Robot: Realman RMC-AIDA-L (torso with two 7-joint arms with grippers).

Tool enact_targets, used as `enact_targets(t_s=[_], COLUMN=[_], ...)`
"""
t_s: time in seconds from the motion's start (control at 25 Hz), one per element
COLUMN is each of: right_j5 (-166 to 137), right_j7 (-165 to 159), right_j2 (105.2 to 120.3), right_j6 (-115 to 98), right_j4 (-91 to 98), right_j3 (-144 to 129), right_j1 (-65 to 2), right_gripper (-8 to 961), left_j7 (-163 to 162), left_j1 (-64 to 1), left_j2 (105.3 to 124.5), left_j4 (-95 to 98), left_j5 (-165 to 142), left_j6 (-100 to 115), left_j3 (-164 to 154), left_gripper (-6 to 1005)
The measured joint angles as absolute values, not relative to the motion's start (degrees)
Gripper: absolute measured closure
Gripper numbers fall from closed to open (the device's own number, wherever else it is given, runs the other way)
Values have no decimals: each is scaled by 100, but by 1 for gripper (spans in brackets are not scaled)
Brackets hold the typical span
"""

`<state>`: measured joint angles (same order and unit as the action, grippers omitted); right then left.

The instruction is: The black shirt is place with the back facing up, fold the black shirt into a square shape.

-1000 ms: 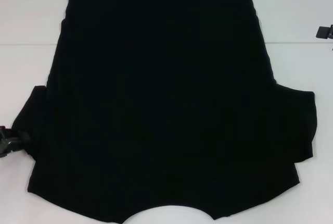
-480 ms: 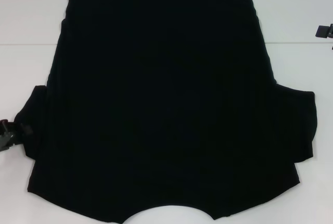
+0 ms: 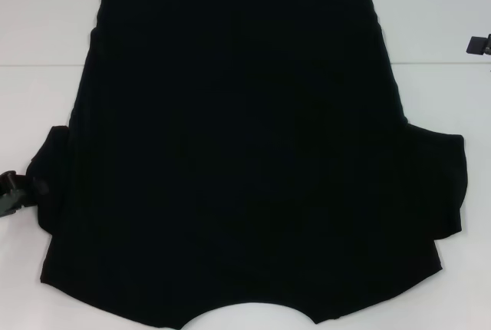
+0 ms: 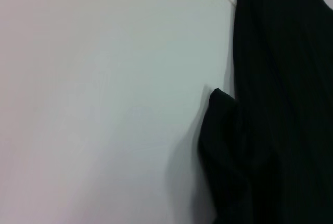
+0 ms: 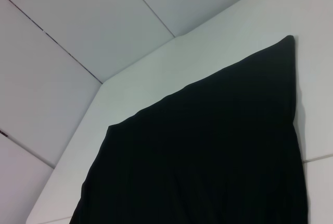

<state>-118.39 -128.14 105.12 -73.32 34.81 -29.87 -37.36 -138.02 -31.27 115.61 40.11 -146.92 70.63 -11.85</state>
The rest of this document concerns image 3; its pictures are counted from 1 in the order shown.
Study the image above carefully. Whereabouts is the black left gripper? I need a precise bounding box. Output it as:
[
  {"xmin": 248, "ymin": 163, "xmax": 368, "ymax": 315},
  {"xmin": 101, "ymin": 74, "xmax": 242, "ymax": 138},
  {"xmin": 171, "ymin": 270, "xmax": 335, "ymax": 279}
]
[{"xmin": 0, "ymin": 170, "xmax": 49, "ymax": 219}]

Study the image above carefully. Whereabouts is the black t-shirt with white print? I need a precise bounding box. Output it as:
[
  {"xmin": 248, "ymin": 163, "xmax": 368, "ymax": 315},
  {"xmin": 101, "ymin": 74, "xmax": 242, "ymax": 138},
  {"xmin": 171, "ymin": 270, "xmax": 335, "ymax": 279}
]
[{"xmin": 39, "ymin": 0, "xmax": 467, "ymax": 325}]

